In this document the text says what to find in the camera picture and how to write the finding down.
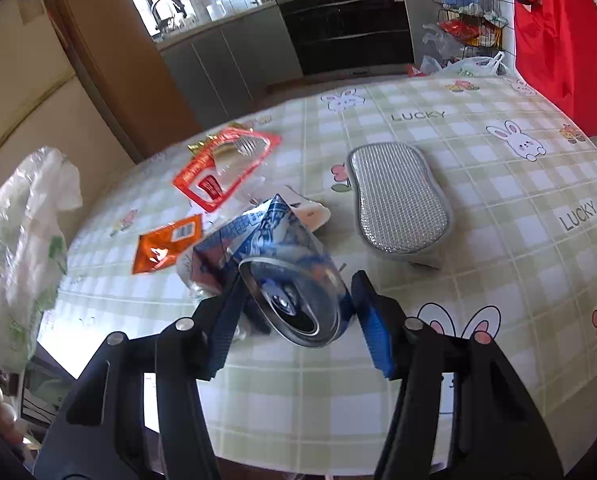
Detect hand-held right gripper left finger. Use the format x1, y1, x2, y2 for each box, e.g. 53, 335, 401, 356
33, 270, 252, 480

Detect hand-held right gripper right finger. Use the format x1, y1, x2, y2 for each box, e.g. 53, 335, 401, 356
351, 270, 564, 480

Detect crushed drink can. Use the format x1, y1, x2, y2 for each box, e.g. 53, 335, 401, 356
193, 194, 355, 349

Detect orange sauce packet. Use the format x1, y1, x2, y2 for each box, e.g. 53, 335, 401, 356
132, 214, 204, 275

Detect silver mesh scouring sponge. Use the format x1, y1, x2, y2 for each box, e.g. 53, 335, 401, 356
346, 142, 453, 262

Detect red clear plastic package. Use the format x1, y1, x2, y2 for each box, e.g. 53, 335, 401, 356
172, 127, 282, 213

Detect translucent plastic bag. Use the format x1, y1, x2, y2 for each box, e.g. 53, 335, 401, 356
0, 146, 84, 371

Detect checked rabbit tablecloth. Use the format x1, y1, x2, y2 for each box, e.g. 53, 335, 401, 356
36, 75, 597, 476

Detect grey base cabinets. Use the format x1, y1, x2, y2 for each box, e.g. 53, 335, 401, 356
156, 0, 304, 116

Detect white green plastic bag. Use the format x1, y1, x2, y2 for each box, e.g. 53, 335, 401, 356
421, 51, 508, 78

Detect white hanging plastic bag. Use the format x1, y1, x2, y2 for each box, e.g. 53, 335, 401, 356
423, 22, 464, 61

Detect black oven range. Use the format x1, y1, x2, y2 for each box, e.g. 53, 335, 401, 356
277, 0, 415, 77

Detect cream refrigerator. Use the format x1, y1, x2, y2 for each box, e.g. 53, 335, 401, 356
0, 0, 144, 201

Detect chrome kitchen faucet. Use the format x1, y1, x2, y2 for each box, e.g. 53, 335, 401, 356
151, 0, 186, 31

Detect red apron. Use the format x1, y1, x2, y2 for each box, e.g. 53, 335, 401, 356
506, 0, 597, 138

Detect fridge label sticker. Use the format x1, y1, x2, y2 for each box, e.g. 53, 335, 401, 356
18, 0, 42, 26

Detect wooden door frame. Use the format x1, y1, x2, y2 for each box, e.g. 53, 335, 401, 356
46, 0, 202, 161

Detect black wire snack rack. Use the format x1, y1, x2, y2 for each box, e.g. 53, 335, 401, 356
431, 0, 509, 61

